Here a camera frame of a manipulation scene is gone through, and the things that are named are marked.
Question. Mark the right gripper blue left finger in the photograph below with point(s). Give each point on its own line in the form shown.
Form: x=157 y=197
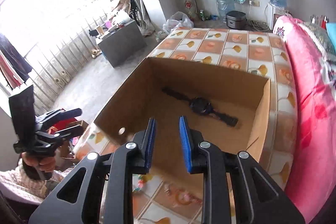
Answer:
x=100 y=185

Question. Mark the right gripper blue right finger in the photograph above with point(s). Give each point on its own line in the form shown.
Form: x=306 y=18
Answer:
x=257 y=197

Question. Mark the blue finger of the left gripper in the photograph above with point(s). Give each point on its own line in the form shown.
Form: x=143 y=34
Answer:
x=54 y=116
x=67 y=133

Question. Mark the pink strap digital watch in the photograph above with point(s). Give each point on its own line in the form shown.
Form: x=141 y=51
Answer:
x=202 y=106

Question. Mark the operator left hand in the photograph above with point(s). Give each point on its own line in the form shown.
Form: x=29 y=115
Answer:
x=46 y=164

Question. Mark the pink floral bed quilt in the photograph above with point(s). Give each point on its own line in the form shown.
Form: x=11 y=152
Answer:
x=312 y=177

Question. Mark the brown cardboard box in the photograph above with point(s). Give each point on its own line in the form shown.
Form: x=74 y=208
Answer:
x=228 y=106

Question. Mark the grey low cabinet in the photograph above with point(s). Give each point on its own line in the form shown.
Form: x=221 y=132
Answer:
x=119 y=45

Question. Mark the white plastic bag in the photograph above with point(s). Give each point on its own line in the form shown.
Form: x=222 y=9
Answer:
x=179 y=19

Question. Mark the black rice cooker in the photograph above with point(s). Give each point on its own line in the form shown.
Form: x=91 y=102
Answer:
x=236 y=20

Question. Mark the white water dispenser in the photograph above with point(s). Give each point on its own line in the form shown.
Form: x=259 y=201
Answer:
x=272 y=14

